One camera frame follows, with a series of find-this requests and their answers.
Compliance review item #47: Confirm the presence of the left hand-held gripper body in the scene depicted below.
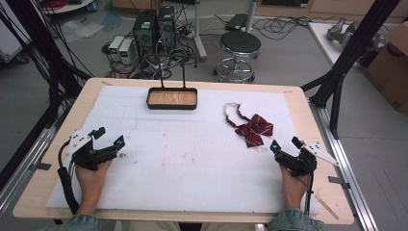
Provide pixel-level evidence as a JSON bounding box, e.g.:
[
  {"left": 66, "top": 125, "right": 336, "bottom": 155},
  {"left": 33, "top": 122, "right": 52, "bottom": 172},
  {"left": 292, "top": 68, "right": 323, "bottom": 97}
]
[{"left": 65, "top": 129, "right": 112, "bottom": 171}]

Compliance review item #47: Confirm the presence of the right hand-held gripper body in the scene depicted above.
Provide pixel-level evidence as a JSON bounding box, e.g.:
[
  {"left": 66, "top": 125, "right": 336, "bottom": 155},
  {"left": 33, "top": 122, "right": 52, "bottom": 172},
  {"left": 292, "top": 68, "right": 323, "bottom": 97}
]
[{"left": 277, "top": 141, "right": 340, "bottom": 178}]

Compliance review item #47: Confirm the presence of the person's right hand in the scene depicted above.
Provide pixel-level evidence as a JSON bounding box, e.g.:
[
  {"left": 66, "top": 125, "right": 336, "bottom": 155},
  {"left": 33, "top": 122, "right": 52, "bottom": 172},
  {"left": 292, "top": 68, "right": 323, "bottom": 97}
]
[{"left": 279, "top": 165, "right": 311, "bottom": 204}]

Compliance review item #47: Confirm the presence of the person's left hand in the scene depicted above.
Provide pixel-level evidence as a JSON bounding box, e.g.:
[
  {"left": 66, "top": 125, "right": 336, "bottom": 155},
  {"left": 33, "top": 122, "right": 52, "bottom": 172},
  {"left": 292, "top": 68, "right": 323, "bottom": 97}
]
[{"left": 74, "top": 159, "right": 113, "bottom": 202}]

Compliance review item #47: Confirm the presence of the red striped bow tie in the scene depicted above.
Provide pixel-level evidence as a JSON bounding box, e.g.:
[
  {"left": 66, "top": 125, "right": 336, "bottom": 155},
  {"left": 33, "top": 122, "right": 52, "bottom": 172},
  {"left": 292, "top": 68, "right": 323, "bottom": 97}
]
[{"left": 223, "top": 102, "right": 275, "bottom": 149}]

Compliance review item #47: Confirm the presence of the thin wooden stick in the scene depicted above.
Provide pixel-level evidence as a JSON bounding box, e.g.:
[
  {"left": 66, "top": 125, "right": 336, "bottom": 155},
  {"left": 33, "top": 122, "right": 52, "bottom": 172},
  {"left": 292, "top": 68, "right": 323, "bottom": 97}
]
[{"left": 314, "top": 193, "right": 340, "bottom": 221}]

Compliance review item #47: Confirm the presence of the black stand with wooden tray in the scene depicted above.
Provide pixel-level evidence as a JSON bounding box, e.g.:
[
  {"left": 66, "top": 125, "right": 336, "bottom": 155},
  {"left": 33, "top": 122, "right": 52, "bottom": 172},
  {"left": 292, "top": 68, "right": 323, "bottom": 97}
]
[{"left": 140, "top": 52, "right": 199, "bottom": 111}]

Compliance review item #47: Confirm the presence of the white foam mat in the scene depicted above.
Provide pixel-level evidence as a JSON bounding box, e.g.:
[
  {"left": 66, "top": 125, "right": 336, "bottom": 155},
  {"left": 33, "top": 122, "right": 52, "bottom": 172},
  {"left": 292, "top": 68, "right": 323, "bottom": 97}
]
[{"left": 45, "top": 84, "right": 320, "bottom": 216}]

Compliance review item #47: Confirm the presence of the white power supply box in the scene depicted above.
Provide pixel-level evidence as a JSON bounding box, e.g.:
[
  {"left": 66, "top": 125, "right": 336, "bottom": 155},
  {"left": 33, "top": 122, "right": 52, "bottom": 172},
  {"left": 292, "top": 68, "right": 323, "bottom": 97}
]
[
  {"left": 117, "top": 38, "right": 136, "bottom": 66},
  {"left": 108, "top": 35, "right": 126, "bottom": 63}
]

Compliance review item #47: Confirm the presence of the clear plastic sheet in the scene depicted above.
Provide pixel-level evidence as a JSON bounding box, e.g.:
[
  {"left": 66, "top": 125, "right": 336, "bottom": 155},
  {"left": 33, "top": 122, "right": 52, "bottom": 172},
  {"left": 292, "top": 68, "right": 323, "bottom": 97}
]
[{"left": 60, "top": 18, "right": 106, "bottom": 43}]

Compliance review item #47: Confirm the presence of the white platform board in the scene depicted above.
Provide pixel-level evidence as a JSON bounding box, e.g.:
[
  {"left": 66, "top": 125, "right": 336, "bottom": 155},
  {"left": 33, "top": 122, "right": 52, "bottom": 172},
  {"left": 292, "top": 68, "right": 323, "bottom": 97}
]
[{"left": 307, "top": 21, "right": 365, "bottom": 67}]

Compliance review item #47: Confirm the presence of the black round stool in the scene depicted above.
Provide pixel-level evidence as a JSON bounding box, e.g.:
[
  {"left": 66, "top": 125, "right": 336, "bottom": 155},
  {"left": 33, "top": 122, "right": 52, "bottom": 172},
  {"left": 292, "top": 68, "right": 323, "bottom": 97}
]
[{"left": 213, "top": 30, "right": 263, "bottom": 84}]

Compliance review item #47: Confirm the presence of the black computer tower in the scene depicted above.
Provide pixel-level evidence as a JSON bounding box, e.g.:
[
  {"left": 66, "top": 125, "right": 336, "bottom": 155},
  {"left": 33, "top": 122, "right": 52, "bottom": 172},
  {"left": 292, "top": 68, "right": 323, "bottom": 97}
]
[
  {"left": 132, "top": 9, "right": 159, "bottom": 55},
  {"left": 156, "top": 5, "right": 177, "bottom": 53}
]

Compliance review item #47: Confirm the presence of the brown cardboard box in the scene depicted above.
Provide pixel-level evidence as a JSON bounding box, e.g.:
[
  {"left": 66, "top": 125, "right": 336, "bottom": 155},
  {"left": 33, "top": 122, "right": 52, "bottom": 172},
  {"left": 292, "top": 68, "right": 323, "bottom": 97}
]
[{"left": 363, "top": 21, "right": 408, "bottom": 113}]

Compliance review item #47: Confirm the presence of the black flat box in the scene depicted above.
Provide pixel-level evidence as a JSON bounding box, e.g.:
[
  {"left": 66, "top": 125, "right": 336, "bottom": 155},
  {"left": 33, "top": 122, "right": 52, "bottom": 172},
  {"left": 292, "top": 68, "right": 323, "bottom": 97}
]
[{"left": 224, "top": 13, "right": 250, "bottom": 33}]

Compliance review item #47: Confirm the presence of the white table leg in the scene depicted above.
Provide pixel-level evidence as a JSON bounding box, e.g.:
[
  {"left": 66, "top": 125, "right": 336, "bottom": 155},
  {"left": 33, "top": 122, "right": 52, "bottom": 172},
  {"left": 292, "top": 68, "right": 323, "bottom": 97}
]
[
  {"left": 244, "top": 0, "right": 259, "bottom": 34},
  {"left": 191, "top": 0, "right": 209, "bottom": 63}
]

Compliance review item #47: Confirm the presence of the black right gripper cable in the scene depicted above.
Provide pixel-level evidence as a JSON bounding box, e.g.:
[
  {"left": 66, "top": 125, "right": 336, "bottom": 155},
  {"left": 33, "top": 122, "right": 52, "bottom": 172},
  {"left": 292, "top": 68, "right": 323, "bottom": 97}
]
[{"left": 302, "top": 172, "right": 316, "bottom": 217}]

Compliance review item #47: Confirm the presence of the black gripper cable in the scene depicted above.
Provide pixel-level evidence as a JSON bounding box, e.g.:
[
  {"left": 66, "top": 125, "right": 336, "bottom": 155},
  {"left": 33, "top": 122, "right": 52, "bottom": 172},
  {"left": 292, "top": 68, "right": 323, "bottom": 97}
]
[
  {"left": 57, "top": 140, "right": 81, "bottom": 216},
  {"left": 302, "top": 172, "right": 316, "bottom": 217}
]

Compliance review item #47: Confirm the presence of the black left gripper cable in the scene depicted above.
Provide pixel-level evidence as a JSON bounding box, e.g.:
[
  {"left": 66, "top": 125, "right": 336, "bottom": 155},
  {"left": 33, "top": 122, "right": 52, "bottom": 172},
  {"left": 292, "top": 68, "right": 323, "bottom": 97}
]
[{"left": 57, "top": 140, "right": 81, "bottom": 216}]

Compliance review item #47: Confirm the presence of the aluminium rail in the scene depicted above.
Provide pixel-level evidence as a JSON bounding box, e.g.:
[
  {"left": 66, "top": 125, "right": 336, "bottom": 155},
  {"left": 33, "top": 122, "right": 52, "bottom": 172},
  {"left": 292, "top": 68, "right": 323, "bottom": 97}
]
[
  {"left": 0, "top": 124, "right": 64, "bottom": 215},
  {"left": 308, "top": 97, "right": 380, "bottom": 231}
]

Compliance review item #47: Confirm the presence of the black metal frame stand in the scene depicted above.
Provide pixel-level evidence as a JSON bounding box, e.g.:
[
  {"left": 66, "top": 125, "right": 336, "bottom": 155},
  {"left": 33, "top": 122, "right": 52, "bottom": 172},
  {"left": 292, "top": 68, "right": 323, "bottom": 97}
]
[
  {"left": 0, "top": 0, "right": 94, "bottom": 129},
  {"left": 300, "top": 0, "right": 402, "bottom": 141}
]

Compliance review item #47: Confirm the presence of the tangle of black floor cables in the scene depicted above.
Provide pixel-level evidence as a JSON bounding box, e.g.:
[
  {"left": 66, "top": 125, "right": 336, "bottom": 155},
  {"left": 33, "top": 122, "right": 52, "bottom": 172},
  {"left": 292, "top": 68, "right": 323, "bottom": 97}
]
[{"left": 251, "top": 14, "right": 311, "bottom": 41}]

